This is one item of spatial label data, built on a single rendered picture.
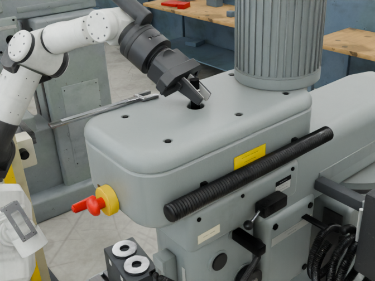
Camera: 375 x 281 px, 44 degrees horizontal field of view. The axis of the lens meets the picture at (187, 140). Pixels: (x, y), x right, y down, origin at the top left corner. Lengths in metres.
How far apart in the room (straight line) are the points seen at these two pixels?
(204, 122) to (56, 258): 2.80
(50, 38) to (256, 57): 0.48
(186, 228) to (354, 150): 0.57
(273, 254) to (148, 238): 2.46
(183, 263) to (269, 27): 0.55
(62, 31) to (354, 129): 0.77
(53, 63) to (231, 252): 0.62
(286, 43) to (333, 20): 4.91
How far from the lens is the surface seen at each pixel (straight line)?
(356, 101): 1.35
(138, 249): 1.75
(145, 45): 0.96
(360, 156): 1.35
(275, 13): 0.99
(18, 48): 1.17
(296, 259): 1.30
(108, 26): 0.98
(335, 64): 6.01
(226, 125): 0.88
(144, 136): 0.85
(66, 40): 1.12
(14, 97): 1.21
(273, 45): 1.01
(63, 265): 3.52
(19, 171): 2.83
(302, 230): 1.25
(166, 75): 0.92
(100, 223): 3.82
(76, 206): 1.02
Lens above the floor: 2.28
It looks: 28 degrees down
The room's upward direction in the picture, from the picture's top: 3 degrees counter-clockwise
